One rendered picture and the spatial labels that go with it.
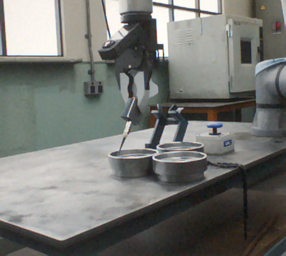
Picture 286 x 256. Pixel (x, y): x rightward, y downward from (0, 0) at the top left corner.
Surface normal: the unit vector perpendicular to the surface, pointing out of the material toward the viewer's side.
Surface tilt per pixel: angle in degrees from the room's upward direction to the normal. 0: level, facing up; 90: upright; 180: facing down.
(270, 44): 90
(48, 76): 90
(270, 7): 90
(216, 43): 90
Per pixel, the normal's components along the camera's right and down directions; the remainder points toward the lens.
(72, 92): 0.76, 0.01
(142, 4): 0.37, 0.05
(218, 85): -0.65, 0.08
